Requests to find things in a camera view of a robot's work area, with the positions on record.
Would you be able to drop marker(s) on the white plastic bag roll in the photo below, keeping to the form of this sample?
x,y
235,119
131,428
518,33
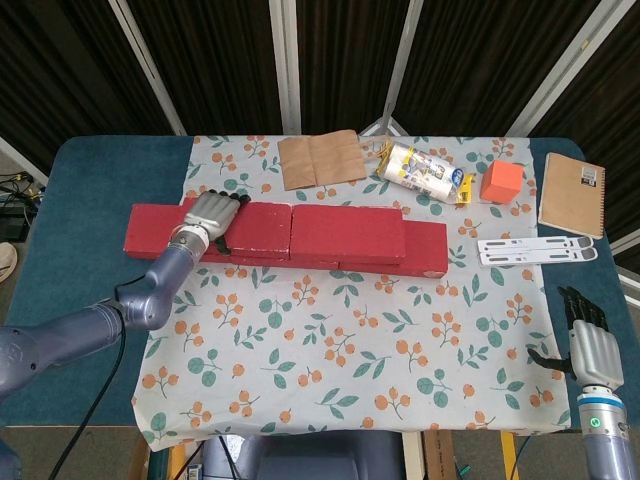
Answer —
x,y
420,172

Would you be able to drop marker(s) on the floral tablecloth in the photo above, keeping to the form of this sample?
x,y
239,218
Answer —
x,y
310,350

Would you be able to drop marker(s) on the red foam brick white scuffs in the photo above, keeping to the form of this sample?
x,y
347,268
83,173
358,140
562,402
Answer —
x,y
260,225

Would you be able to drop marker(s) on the black electronics box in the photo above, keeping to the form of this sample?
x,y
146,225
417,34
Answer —
x,y
14,227

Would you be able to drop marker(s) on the brown paper bag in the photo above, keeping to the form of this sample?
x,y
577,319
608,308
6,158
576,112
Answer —
x,y
320,160

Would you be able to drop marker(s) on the white folding stand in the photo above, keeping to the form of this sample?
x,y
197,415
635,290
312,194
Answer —
x,y
535,250

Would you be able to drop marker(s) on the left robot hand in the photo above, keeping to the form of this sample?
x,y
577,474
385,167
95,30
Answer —
x,y
210,215

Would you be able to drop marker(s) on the brown spiral notebook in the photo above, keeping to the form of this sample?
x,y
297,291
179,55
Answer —
x,y
570,195

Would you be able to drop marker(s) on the dark folding screen white frames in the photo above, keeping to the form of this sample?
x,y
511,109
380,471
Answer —
x,y
215,65

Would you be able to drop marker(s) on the small yellow packet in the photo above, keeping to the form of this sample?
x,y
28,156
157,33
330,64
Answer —
x,y
466,189

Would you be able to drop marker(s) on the red foam brick chipped corner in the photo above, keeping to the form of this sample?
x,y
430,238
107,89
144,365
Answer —
x,y
425,245

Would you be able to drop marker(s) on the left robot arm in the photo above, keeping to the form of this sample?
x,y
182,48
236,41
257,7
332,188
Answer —
x,y
75,330

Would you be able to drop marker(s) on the orange cube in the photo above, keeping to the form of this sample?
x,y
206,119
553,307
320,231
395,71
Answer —
x,y
500,182

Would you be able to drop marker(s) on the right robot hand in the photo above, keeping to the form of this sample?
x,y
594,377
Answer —
x,y
595,355

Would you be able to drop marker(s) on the brown cardboard box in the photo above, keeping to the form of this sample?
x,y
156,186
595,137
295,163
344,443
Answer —
x,y
460,457

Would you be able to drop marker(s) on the grey robot torso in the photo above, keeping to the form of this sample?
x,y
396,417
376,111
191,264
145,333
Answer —
x,y
320,457

